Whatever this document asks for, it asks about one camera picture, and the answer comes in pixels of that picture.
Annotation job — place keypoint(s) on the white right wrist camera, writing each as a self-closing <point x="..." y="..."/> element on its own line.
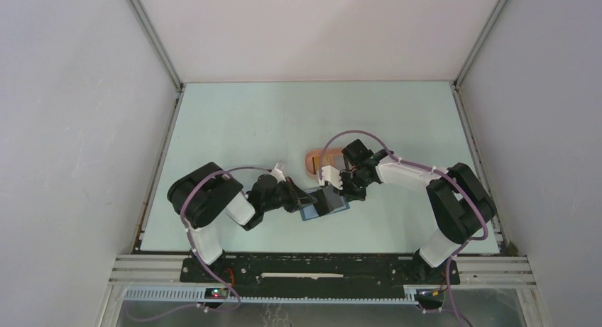
<point x="329" y="175"/>

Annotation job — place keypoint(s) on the blue card holder wallet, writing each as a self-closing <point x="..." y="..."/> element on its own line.
<point x="342" y="205"/>

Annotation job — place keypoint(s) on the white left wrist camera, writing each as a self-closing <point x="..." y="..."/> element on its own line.
<point x="278" y="172"/>

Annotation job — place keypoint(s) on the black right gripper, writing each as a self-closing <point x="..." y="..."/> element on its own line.
<point x="348" y="194"/>

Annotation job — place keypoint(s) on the blue-white cable duct strip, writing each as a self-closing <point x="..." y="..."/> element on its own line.
<point x="202" y="295"/>

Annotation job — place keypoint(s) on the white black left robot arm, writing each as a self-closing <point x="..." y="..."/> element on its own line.
<point x="201" y="196"/>

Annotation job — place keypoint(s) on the pink oval tray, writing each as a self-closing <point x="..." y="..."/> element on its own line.
<point x="335" y="154"/>

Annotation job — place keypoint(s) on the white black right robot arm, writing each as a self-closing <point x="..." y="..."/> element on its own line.
<point x="460" y="204"/>

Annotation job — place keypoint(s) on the aluminium frame rail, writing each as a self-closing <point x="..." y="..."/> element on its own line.
<point x="474" y="272"/>

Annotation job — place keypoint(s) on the gold credit card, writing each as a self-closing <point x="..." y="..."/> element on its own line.
<point x="317" y="162"/>

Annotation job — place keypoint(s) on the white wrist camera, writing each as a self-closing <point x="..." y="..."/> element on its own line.
<point x="278" y="172"/>
<point x="329" y="175"/>

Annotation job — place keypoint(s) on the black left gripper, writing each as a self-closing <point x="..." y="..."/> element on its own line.
<point x="302" y="197"/>

